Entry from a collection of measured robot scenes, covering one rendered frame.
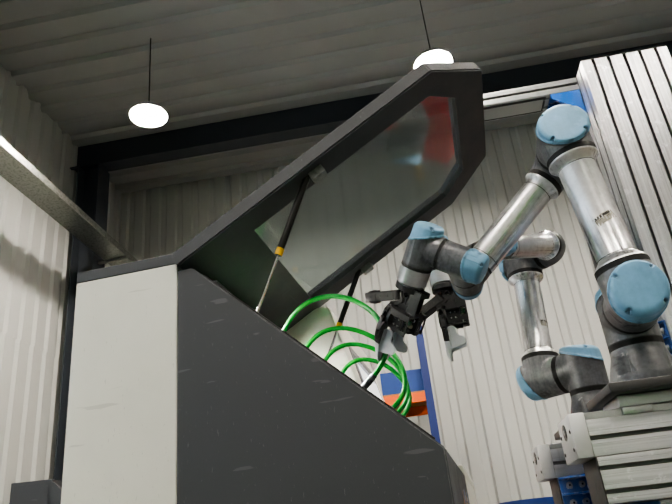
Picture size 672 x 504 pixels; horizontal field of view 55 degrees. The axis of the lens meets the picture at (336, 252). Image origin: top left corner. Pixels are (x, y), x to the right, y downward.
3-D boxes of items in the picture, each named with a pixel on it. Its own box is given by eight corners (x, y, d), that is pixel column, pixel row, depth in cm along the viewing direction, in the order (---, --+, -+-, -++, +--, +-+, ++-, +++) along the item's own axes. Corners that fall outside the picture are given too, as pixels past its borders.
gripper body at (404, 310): (401, 340, 152) (416, 293, 149) (376, 324, 158) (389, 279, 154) (421, 337, 157) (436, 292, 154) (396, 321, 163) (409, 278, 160)
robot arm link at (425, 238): (442, 232, 146) (408, 220, 149) (427, 277, 148) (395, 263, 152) (453, 229, 152) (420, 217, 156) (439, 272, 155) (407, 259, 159)
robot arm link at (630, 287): (670, 326, 138) (575, 125, 162) (685, 304, 124) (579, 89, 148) (613, 341, 140) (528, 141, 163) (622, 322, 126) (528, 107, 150)
